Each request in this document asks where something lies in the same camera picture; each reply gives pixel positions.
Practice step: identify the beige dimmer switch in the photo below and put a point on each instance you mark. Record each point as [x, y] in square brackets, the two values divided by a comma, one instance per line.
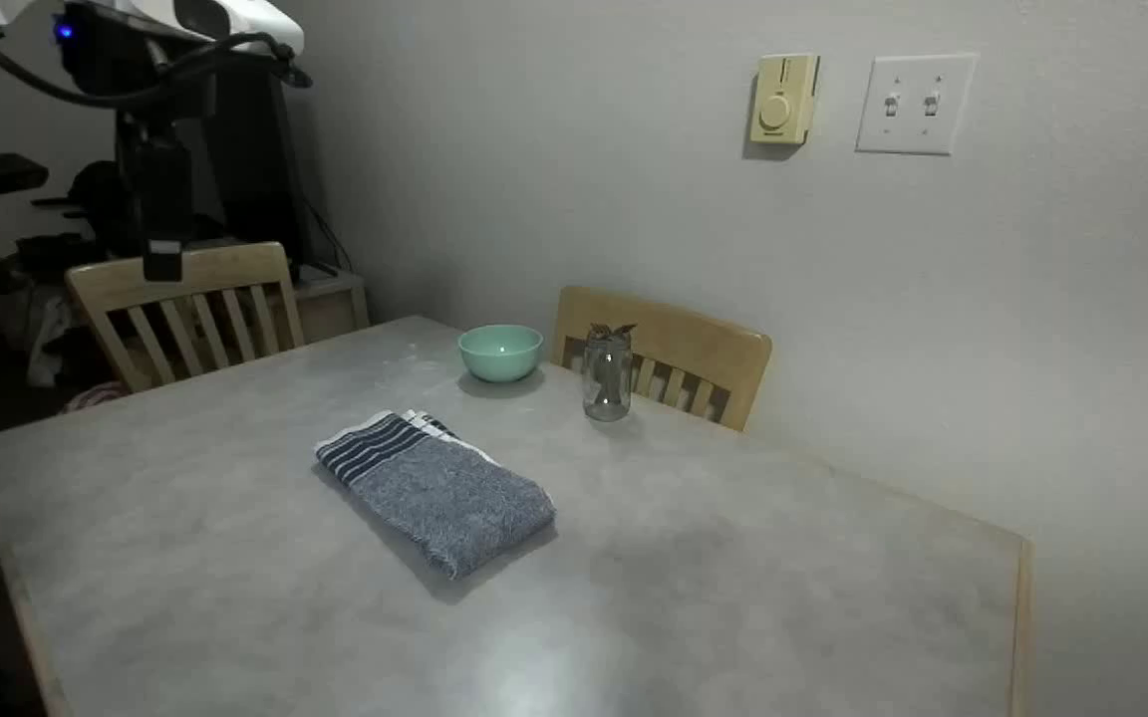
[782, 102]

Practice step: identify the wooden chair at left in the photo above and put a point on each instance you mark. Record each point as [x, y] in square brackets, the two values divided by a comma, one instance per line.
[228, 304]

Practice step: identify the black stand with camera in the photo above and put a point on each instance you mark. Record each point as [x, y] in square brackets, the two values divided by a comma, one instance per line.
[200, 136]

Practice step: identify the clear glass jar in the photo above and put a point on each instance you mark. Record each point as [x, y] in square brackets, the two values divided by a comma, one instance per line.
[608, 373]

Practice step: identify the mint green bowl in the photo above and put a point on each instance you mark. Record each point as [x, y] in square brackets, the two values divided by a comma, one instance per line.
[499, 352]

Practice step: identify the wooden chair by wall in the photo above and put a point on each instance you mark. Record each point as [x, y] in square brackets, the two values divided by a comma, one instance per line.
[683, 361]

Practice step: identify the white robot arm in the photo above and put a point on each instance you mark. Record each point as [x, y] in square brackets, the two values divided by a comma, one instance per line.
[186, 17]

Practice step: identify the white double light switch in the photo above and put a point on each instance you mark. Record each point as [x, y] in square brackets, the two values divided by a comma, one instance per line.
[913, 106]

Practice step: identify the grey striped towel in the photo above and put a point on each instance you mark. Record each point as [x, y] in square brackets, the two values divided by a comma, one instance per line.
[447, 498]

